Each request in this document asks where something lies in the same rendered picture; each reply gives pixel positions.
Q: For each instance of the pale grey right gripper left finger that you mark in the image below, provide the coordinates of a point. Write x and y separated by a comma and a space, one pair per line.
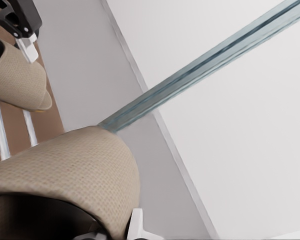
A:
98, 236

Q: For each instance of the white barred shoe rack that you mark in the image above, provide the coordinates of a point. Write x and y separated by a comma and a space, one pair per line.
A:
1, 135

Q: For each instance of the beige woven shoe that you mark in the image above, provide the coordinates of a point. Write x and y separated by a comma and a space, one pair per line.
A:
17, 80
72, 165

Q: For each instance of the silver frame post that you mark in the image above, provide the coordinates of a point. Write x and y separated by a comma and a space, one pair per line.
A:
205, 63

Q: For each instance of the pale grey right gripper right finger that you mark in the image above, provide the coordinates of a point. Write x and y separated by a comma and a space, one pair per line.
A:
135, 225

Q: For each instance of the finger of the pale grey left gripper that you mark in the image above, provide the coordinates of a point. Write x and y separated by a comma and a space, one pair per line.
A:
28, 48

